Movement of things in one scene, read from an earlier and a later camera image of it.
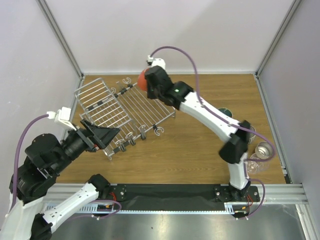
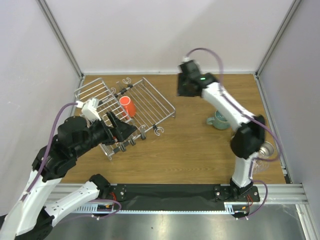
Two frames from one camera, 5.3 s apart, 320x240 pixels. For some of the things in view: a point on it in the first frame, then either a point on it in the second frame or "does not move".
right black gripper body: (152, 81) -> (184, 88)
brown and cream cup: (263, 150) does not move
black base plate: (176, 197) does not move
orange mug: (141, 82) -> (129, 106)
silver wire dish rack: (123, 105) does not move
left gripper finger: (87, 126) -> (112, 118)
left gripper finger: (103, 136) -> (123, 130)
